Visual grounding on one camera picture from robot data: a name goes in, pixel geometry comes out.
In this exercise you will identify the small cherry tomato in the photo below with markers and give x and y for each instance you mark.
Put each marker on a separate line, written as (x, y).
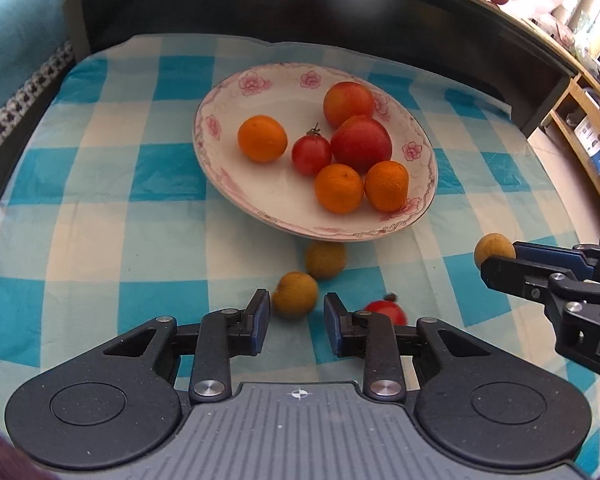
(311, 154)

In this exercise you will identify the black coffee table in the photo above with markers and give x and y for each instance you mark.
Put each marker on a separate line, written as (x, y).
(280, 5)

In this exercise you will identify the blue white checked tablecloth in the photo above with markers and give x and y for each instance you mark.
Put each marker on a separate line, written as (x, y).
(105, 200)

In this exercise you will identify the blue and white box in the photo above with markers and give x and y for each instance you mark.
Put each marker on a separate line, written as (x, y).
(597, 145)

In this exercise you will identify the wooden shelf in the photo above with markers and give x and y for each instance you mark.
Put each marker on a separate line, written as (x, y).
(562, 110)

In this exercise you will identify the large red tomato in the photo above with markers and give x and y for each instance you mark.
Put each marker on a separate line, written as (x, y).
(361, 143)

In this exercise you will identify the brown longan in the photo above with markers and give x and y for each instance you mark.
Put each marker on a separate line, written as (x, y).
(492, 246)
(295, 294)
(325, 259)

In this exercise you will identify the red tomato with stem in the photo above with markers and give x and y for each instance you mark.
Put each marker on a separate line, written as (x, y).
(387, 310)

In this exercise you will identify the orange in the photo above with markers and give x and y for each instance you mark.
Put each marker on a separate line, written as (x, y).
(262, 138)
(339, 188)
(386, 185)

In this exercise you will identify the orange-red tomato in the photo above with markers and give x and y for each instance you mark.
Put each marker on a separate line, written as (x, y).
(348, 104)

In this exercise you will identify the blue blanket with houndstooth trim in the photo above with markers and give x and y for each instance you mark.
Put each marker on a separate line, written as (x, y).
(10, 35)

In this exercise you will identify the white floral plate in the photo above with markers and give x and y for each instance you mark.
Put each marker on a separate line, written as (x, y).
(260, 190)

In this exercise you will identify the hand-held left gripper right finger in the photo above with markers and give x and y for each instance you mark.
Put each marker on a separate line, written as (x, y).
(332, 326)

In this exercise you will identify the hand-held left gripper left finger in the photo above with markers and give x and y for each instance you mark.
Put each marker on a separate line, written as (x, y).
(262, 321)

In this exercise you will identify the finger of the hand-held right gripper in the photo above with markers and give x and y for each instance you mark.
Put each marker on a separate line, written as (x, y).
(550, 257)
(515, 275)

